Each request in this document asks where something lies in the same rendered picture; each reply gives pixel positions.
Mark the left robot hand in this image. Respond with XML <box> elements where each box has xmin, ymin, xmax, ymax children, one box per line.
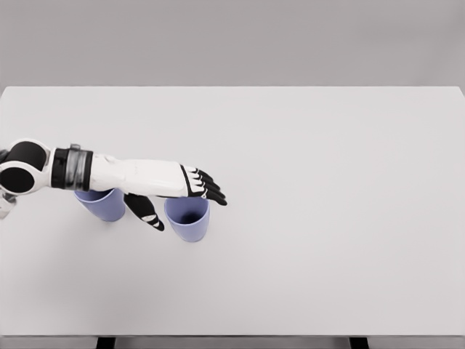
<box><xmin>123</xmin><ymin>159</ymin><xmax>229</xmax><ymax>232</ymax></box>

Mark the lavender plastic cup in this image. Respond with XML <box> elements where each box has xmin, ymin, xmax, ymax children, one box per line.
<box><xmin>163</xmin><ymin>196</ymin><xmax>211</xmax><ymax>243</ymax></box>
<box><xmin>73</xmin><ymin>187</ymin><xmax>127</xmax><ymax>222</ymax></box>

